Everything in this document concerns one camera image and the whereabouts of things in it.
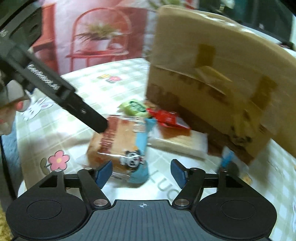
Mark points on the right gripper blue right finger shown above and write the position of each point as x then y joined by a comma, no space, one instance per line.
179,173

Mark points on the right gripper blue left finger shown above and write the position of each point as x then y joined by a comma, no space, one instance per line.
103,173

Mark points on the red triangular snack packet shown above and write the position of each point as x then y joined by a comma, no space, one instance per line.
168,119

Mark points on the small green snack packet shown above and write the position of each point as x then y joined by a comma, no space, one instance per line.
134,108

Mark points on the black cookie blue packet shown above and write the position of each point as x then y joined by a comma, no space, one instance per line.
227,161

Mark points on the person's hand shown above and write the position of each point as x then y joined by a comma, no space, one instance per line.
13,99

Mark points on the cracker sandwich packet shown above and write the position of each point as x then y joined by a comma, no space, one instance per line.
183,141

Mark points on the panda toast bread packet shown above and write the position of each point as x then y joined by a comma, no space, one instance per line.
124,143

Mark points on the red printed backdrop cloth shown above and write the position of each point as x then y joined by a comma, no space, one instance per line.
79,34

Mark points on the plaid bunny tablecloth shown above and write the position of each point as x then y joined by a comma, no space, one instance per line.
104,87

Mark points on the cardboard box with plastic liner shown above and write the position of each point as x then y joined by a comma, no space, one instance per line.
223,80

